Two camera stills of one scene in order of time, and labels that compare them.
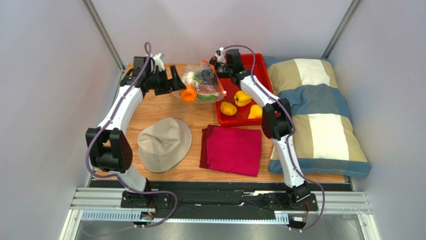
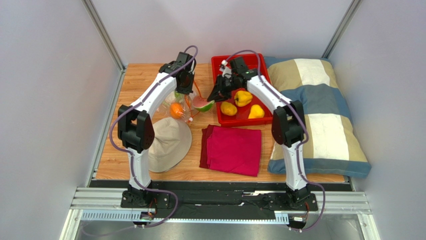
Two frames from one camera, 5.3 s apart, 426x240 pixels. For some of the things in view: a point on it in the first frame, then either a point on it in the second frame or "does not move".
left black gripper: x=174 y=84 → x=190 y=89
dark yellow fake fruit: x=228 y=109 does not move
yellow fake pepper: x=241 y=98 does not move
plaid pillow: x=328 y=141 does not move
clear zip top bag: x=203 y=85 → x=177 y=105
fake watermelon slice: x=208 y=92 → x=202 y=104
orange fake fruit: x=189 y=95 → x=176 y=110
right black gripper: x=216 y=66 → x=223 y=87
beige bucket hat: x=164 y=144 does not move
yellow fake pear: x=256 y=112 does not move
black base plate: x=222 y=204 does not move
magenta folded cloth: x=231 y=151 does not move
